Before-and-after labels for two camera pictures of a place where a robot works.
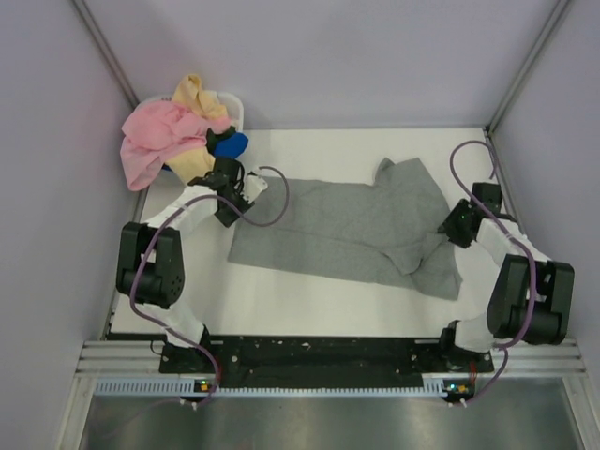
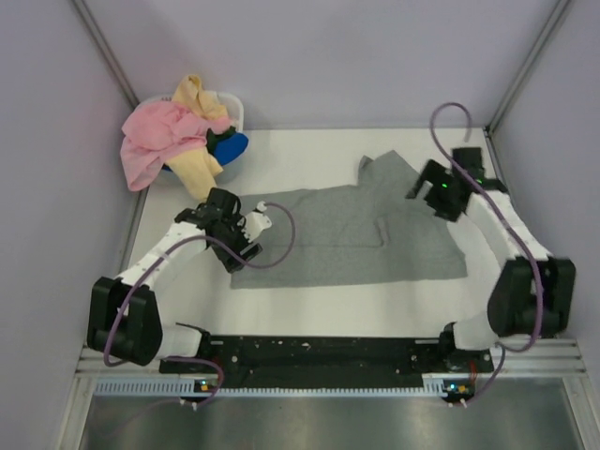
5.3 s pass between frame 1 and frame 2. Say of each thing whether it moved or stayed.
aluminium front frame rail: stayed
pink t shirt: stayed
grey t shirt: moved
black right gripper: moved
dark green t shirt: stayed
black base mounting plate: stayed
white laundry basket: stayed
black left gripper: moved
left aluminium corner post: stayed
